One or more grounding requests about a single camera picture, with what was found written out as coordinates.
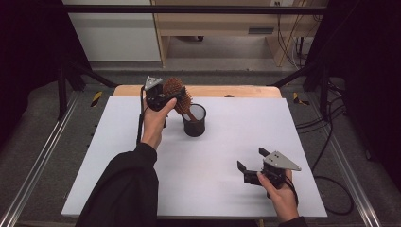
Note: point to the white board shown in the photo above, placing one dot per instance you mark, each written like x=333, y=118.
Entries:
x=205, y=176

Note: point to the aluminium rail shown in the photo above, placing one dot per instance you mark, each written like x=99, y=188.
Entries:
x=34, y=167
x=356, y=189

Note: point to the person's right hand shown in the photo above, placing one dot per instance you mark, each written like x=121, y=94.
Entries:
x=283, y=201

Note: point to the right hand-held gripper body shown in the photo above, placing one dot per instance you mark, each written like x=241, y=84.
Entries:
x=279, y=162

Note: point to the light wooden desk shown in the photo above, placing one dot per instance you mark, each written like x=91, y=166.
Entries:
x=214, y=25

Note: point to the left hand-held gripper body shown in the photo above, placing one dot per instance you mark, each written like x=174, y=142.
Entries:
x=154, y=96

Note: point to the black frame stand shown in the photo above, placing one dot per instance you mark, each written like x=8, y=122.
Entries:
x=62, y=94
x=324, y=91

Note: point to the brown wooden hairbrush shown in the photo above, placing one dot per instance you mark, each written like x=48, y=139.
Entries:
x=175, y=84

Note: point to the person's left hand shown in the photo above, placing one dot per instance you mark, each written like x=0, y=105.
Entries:
x=154, y=124

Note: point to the white power strip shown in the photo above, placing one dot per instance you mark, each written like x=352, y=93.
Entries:
x=282, y=2

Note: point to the black curtain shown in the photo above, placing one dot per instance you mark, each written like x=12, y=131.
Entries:
x=372, y=78
x=28, y=63

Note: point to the white cabinet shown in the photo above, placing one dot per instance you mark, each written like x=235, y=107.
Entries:
x=116, y=41

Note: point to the black mesh cup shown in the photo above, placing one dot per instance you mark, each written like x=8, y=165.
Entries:
x=194, y=127

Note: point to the yellow black tape marker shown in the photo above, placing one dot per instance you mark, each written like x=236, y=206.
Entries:
x=296, y=98
x=96, y=98

